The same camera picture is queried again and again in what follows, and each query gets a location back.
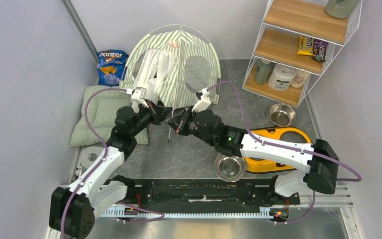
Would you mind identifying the steel bowl near shelf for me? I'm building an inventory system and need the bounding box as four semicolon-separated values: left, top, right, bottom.
268;103;297;127

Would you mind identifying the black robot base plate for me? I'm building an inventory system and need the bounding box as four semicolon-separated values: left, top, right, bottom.
115;175;301;206

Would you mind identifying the thin white tent pole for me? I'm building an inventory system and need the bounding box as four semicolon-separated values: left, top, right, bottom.
121;23;213;143

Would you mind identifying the green bottle lower shelf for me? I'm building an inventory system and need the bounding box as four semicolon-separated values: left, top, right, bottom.
254;59;272;85

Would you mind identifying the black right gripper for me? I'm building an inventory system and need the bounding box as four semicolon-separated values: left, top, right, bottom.
166;104;216;146

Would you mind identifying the steel bowl front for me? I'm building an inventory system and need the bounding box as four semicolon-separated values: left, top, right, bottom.
214;153;247;182

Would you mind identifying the white toilet paper roll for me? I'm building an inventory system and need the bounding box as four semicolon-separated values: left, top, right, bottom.
268;64;297;91

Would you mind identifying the green striped pet tent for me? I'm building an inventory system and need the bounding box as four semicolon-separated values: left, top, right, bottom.
119;29;221;110

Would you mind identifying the aluminium rail frame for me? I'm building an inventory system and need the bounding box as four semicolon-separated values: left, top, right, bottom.
99;185;361;239

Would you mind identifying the green bottle shelf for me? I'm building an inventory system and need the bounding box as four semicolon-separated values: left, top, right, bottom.
254;59;272;85
325;0;359;19

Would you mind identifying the cream printed cup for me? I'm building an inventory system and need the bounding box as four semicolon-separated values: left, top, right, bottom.
290;70;311;88

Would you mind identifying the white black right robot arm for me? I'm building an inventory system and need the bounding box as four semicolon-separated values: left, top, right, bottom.
167;109;339;204

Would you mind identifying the green bottle top shelf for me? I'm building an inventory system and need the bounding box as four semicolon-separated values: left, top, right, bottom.
325;0;359;19

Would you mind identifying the yellow candy bag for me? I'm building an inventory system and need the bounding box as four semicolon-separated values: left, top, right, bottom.
297;35;314;56

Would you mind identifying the yellow pet bowl holder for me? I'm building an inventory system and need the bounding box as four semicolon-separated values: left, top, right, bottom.
244;127;312;174

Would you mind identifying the white wire wooden shelf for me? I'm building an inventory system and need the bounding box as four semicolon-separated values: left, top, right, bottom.
242;0;363;107

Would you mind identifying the green checked pet cushion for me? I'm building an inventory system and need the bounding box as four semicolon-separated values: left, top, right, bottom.
70;85;131;147

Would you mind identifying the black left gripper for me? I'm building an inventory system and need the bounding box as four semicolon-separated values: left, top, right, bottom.
129;100;173;137

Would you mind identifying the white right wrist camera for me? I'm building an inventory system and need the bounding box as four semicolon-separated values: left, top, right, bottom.
192;88;211;113

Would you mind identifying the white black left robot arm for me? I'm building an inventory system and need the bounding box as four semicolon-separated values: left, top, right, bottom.
49;102;173;239

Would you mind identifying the blue Doritos chip bag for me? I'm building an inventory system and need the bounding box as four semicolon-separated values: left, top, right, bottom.
97;49;129;87

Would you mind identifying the dark purple candy bag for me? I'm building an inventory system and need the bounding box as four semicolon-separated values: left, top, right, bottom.
312;39;329;63

